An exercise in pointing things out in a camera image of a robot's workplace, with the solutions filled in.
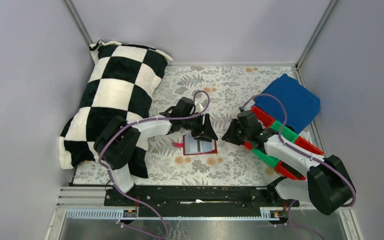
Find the silver grey credit card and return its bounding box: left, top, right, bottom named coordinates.
left=183, top=135, right=217, bottom=155

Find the red leather card holder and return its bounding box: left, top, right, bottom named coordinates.
left=172, top=134, right=218, bottom=156

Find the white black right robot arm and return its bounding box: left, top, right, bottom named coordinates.
left=222, top=110, right=357, bottom=215

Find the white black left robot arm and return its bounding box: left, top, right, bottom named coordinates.
left=93, top=97, right=218, bottom=193

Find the floral patterned table mat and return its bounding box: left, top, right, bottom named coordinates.
left=72, top=65, right=325, bottom=187

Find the folded blue cloth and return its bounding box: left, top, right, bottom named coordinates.
left=254, top=73, right=321, bottom=134

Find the black white checkered pillow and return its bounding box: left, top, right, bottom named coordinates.
left=58, top=40, right=172, bottom=170

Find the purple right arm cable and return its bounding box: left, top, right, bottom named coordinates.
left=239, top=93, right=358, bottom=240

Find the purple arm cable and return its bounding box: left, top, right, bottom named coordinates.
left=239, top=93, right=358, bottom=240
left=97, top=90, right=211, bottom=240

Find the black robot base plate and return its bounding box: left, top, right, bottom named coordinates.
left=103, top=185, right=301, bottom=219

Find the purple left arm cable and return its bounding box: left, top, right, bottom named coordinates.
left=97, top=90, right=211, bottom=240

